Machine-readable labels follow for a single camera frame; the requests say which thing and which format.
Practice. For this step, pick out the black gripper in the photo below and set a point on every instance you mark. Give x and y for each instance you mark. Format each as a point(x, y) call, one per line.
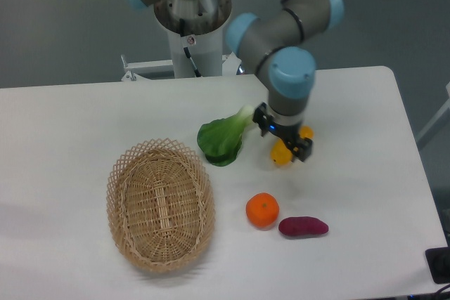
point(285, 128)

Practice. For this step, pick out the white metal base frame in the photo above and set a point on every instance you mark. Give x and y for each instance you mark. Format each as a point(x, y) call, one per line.
point(164, 69)

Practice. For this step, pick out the black device at table edge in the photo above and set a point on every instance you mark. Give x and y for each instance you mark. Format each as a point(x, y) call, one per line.
point(438, 263)

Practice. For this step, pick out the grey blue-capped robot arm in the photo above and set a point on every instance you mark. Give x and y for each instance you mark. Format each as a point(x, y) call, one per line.
point(270, 50)

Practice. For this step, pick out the white frame leg right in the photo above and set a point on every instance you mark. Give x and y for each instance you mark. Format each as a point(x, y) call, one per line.
point(434, 125)

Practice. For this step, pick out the purple sweet potato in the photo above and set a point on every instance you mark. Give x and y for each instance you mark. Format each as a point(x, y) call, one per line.
point(302, 226)

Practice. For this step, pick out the yellow mango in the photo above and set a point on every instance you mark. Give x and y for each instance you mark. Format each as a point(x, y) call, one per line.
point(280, 155)

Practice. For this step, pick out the orange tangerine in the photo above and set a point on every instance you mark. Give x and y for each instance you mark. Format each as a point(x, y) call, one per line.
point(262, 210)

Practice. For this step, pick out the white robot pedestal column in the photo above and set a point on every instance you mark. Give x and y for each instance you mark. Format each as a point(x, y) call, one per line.
point(195, 34)

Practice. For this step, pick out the woven wicker basket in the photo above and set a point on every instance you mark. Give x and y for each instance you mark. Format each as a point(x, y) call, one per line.
point(160, 205)

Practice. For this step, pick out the green bok choy vegetable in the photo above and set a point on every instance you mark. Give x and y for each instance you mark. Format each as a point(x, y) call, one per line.
point(220, 140)

